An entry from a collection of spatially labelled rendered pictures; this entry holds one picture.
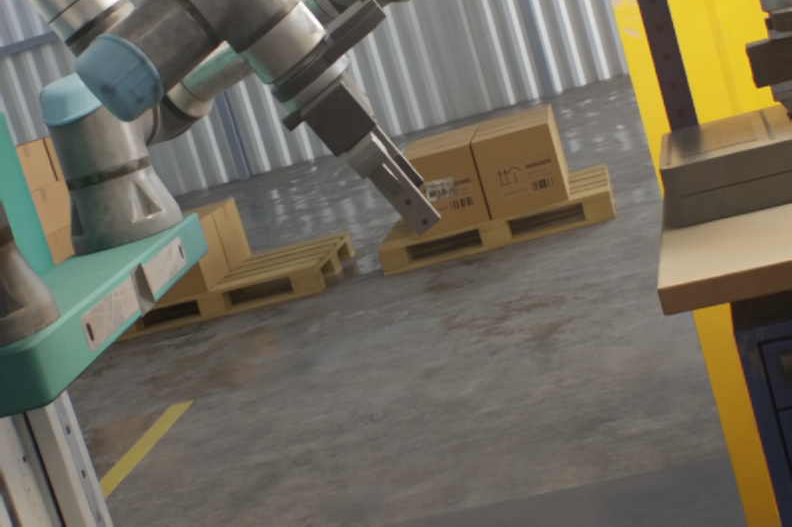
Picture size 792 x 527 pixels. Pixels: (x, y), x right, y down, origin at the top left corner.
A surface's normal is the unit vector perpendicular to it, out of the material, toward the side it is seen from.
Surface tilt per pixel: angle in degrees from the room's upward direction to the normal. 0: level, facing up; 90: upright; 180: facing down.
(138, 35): 64
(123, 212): 73
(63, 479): 90
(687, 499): 0
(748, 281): 90
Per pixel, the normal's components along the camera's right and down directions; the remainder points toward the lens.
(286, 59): 0.00, 0.33
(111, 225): -0.04, -0.15
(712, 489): -0.28, -0.95
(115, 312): 0.96, -0.26
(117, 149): 0.56, -0.04
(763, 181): -0.22, 0.22
